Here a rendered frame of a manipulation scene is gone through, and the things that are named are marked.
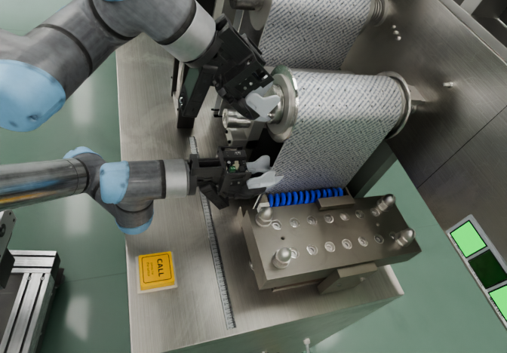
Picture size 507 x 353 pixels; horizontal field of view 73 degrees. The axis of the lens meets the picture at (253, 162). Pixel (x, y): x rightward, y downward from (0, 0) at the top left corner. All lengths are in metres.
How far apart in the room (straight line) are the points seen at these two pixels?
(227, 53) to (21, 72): 0.26
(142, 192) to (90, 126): 1.69
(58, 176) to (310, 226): 0.52
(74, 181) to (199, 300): 0.36
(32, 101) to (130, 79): 0.82
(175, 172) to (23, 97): 0.32
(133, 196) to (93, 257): 1.20
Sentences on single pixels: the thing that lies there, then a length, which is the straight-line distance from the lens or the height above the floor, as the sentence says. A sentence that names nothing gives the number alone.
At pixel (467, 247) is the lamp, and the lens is 0.79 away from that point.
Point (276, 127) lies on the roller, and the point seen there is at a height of 1.22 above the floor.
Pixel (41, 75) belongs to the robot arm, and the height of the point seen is 1.40.
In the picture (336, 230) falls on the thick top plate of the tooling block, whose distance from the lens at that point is 0.82.
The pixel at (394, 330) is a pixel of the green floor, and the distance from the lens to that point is 2.09.
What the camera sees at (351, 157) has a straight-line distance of 0.80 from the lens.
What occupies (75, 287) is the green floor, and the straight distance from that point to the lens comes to 1.79.
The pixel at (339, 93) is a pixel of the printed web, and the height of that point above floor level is 1.31.
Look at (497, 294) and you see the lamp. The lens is 0.78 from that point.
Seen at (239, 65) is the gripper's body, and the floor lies 1.36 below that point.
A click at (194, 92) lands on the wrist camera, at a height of 1.31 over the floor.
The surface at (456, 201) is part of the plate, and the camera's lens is 0.80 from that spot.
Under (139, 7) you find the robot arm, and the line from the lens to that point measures 0.45.
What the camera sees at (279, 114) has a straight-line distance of 0.64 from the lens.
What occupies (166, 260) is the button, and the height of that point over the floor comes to 0.92.
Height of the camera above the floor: 1.66
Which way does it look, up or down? 48 degrees down
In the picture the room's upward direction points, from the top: 22 degrees clockwise
